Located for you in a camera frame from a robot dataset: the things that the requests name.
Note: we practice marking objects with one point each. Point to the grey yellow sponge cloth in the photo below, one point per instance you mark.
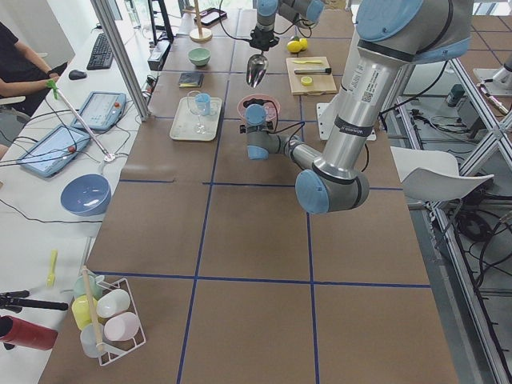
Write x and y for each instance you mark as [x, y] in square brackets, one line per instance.
[190, 80]

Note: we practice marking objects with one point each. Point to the aluminium frame post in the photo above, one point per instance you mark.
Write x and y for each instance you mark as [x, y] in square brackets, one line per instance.
[106, 19]

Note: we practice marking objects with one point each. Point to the seated person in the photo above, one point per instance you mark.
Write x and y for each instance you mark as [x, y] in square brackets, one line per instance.
[24, 73]

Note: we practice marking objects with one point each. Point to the whole yellow lemon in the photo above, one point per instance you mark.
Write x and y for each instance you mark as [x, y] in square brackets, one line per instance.
[294, 46]

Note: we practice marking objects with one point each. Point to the near blue teach pendant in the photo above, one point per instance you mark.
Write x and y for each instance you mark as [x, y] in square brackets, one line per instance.
[54, 151]

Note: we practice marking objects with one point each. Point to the green ceramic bowl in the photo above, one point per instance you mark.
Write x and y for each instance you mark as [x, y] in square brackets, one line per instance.
[199, 56]

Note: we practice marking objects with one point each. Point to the blue plastic cup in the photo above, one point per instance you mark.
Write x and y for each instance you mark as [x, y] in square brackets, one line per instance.
[203, 103]

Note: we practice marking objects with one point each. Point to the black keyboard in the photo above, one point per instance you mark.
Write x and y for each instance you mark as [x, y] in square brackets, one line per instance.
[101, 56]

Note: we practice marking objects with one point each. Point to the clear cup in rack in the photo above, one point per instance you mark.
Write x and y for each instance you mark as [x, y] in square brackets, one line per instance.
[88, 342]

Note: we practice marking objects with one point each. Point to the pink cup in rack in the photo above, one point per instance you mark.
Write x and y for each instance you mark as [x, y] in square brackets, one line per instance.
[122, 327]

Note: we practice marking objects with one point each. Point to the large blue bowl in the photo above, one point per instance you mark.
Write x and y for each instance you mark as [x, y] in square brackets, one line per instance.
[87, 195]

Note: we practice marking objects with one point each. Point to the white cup in rack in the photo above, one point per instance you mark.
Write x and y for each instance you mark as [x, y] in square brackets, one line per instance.
[115, 302]

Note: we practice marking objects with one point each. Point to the yellow plastic fork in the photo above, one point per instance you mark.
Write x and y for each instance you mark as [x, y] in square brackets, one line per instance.
[50, 280]

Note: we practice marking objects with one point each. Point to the blue teach pendant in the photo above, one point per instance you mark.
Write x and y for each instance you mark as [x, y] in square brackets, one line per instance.
[101, 110]
[54, 151]

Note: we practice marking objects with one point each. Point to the yellow cup in rack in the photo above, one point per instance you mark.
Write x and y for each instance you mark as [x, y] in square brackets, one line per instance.
[81, 312]

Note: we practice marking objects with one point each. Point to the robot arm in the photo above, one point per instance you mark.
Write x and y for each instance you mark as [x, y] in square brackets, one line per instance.
[388, 35]
[303, 13]

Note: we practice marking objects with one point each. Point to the red cylinder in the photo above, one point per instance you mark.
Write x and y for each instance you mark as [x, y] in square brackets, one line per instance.
[19, 332]

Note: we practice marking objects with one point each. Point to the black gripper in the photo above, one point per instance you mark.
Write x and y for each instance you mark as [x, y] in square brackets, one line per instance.
[262, 40]
[250, 102]

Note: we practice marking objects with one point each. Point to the yellow plastic knife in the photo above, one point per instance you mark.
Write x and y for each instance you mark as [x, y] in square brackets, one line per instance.
[303, 62]

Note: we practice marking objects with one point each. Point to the far blue teach pendant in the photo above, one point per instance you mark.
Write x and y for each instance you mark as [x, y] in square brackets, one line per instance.
[101, 110]

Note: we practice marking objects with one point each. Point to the black computer mouse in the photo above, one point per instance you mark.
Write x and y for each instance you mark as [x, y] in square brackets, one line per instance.
[77, 74]

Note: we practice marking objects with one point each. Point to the steel cylinder muddler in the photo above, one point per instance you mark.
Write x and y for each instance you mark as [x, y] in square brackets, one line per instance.
[313, 71]

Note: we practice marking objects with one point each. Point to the white bear tray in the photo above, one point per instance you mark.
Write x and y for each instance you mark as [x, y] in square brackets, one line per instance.
[188, 126]

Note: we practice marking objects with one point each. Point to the wooden stand with round base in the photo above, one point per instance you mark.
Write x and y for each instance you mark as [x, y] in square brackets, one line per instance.
[200, 33]

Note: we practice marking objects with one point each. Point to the green cup in rack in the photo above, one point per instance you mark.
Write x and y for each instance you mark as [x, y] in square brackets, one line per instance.
[95, 286]

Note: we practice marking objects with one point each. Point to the white wire cup rack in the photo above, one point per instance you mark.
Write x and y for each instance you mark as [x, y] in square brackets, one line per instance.
[111, 351]

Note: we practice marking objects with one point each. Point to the pink bowl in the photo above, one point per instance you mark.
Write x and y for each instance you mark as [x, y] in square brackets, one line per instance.
[265, 102]

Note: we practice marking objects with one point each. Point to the half lemon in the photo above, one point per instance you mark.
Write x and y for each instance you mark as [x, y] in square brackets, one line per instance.
[306, 81]

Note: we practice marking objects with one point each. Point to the clear wine glass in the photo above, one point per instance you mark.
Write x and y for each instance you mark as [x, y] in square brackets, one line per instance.
[195, 108]

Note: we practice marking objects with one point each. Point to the silver metal ice scoop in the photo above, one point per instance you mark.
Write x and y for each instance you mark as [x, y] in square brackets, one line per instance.
[256, 68]

